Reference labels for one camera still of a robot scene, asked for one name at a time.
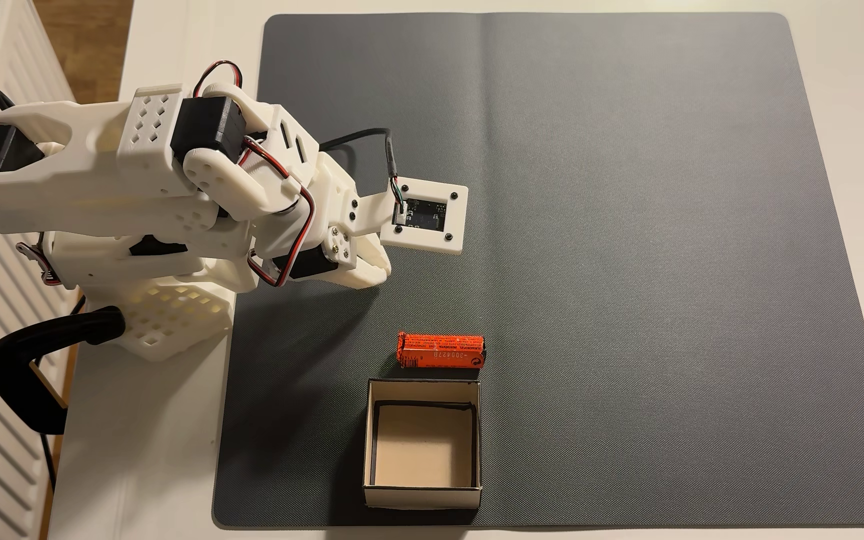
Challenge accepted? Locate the red candy roll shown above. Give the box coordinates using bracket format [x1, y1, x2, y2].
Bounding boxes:
[396, 332, 487, 371]

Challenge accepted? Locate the open cardboard box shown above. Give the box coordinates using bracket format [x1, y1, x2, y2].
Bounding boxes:
[363, 378, 483, 511]

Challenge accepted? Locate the black table clamp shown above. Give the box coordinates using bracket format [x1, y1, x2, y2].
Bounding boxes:
[0, 306, 127, 436]

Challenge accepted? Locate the red black servo wire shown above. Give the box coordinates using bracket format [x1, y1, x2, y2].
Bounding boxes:
[192, 60, 244, 99]
[240, 137, 318, 288]

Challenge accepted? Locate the black camera cable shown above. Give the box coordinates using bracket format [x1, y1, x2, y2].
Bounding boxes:
[318, 127, 406, 215]

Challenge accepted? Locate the white camera box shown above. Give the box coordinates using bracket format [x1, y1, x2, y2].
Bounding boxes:
[379, 177, 470, 256]

